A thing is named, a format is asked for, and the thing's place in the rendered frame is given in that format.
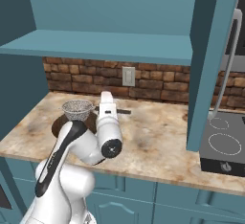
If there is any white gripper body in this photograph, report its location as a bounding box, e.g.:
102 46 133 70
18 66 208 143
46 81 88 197
100 90 115 105

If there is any brown wooden bowl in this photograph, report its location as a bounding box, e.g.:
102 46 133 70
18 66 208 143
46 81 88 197
52 111 99 140

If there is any silver mesh tea strainer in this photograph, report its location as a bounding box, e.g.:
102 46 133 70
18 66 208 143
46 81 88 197
61 100 133 122

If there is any teal cabinet door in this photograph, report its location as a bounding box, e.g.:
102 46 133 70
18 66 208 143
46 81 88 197
186 0 244 153
0 53 50 142

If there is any teal base cupboard door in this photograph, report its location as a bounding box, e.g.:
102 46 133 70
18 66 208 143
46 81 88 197
4 158 41 216
85 171 158 224
152 181 245 224

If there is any black hob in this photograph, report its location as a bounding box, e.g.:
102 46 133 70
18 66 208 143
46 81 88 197
199 110 245 178

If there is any grey hob knob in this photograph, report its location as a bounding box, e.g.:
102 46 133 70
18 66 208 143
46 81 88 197
220 161 233 172

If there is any grey microwave oven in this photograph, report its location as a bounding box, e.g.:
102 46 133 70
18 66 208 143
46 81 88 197
219 0 245 73

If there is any white wall switch plate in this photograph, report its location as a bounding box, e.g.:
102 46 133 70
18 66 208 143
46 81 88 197
122 66 137 88

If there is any teal wall cabinet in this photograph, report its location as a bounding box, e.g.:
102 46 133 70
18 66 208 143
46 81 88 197
0 0 207 67

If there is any grey microwave handle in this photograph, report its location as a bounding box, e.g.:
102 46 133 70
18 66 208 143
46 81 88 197
208 8 243 121

